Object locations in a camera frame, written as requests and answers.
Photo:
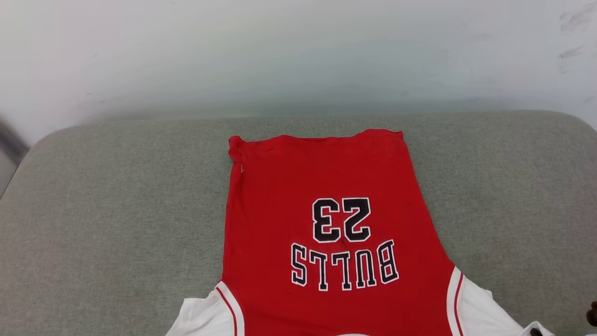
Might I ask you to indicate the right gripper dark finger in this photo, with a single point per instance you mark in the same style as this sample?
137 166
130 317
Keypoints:
536 332
593 313

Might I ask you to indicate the red white basketball jersey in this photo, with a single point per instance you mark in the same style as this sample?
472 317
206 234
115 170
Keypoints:
326 177

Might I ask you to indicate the grey fabric sofa cushion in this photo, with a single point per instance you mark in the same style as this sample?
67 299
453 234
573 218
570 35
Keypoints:
116 210

